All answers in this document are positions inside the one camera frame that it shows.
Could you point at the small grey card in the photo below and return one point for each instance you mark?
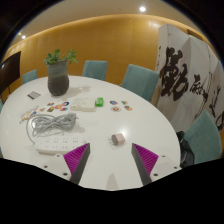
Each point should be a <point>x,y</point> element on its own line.
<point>34,95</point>

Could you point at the small green item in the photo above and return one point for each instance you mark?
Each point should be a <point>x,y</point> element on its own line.
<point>99,102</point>

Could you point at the group of teal chairs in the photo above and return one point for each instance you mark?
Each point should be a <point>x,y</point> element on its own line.
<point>140,80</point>

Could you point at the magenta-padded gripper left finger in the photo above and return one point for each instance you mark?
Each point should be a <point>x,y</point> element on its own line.
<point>76,159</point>

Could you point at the colourful sticker sheet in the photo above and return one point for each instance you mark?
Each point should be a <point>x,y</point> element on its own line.
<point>28,114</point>

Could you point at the grey ribbed pot with plant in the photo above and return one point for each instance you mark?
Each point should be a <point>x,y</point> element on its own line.
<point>58,80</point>

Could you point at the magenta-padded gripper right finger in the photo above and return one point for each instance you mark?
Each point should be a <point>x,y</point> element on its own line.
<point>146,160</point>

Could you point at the recessed ceiling lights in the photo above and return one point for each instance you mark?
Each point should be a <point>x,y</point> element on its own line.
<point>142,9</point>

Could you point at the black bag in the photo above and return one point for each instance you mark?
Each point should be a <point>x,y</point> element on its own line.
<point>185,150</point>

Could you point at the white calligraphy folding screen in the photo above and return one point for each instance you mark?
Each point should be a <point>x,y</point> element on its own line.
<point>186,73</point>

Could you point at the small white charger block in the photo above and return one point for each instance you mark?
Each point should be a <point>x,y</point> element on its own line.
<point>118,139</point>

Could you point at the dark wall screen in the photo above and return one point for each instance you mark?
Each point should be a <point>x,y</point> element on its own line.
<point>9,71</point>

